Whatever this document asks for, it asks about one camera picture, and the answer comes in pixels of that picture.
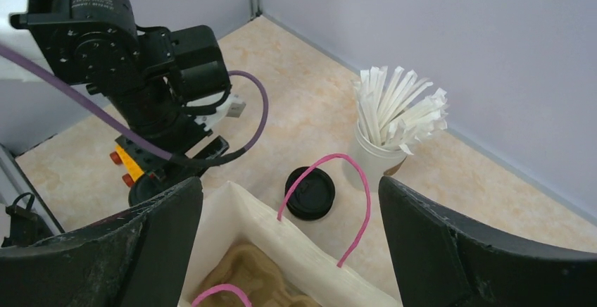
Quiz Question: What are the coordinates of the stack of black lids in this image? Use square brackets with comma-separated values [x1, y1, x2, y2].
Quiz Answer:
[286, 168, 336, 221]

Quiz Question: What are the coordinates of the brown pulp cup carrier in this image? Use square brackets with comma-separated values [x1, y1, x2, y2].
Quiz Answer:
[196, 244, 319, 307]

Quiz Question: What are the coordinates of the orange toy car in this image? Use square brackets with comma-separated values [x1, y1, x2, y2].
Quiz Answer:
[109, 144, 144, 187]

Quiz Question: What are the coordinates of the black cup lid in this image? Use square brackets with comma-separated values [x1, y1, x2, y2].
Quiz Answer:
[128, 175, 175, 206]

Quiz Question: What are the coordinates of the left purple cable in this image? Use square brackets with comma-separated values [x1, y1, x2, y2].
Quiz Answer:
[0, 43, 270, 168]

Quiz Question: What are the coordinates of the bundle of white straws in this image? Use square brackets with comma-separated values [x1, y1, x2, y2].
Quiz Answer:
[353, 66, 448, 156]

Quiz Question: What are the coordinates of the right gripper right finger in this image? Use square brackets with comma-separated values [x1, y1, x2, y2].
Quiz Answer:
[378, 177, 596, 306]

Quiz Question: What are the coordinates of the white cup holding straws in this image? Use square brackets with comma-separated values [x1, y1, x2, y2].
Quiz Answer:
[346, 125, 407, 193]

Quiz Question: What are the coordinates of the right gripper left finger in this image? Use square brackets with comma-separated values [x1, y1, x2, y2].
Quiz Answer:
[1, 177, 203, 306]

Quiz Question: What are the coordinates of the cream pink paper bag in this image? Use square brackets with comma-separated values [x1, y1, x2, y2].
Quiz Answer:
[180, 182, 398, 306]

